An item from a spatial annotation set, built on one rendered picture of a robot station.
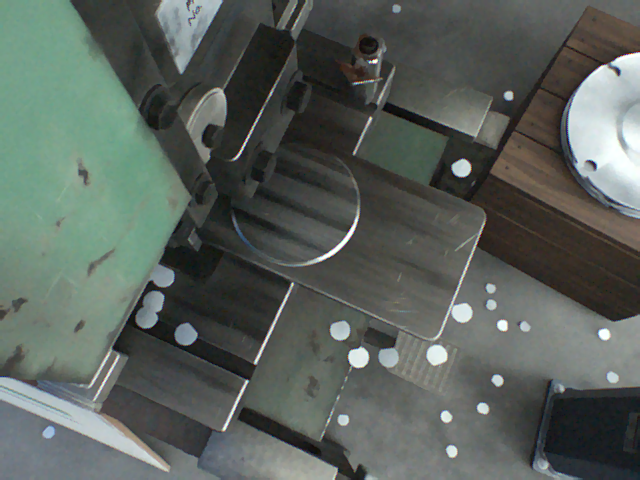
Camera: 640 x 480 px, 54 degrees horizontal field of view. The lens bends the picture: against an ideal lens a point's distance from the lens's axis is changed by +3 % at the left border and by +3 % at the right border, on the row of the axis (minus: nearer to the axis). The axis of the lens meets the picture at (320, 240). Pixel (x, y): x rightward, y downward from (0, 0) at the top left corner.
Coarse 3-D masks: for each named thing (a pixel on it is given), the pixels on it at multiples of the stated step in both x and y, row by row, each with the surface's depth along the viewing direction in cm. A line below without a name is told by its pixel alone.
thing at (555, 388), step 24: (552, 384) 129; (552, 408) 127; (576, 408) 116; (600, 408) 106; (624, 408) 98; (552, 432) 123; (576, 432) 112; (600, 432) 104; (624, 432) 96; (552, 456) 121; (576, 456) 109; (600, 456) 101; (624, 456) 94
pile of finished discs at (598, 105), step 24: (600, 72) 107; (624, 72) 107; (576, 96) 106; (600, 96) 106; (624, 96) 106; (576, 120) 105; (600, 120) 105; (624, 120) 104; (576, 144) 104; (600, 144) 104; (624, 144) 104; (576, 168) 103; (600, 168) 103; (624, 168) 103; (600, 192) 103; (624, 192) 102
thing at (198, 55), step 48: (144, 0) 27; (192, 0) 31; (240, 0) 37; (192, 48) 33; (240, 48) 40; (288, 48) 41; (192, 96) 35; (240, 96) 40; (288, 96) 44; (240, 144) 39; (240, 192) 45
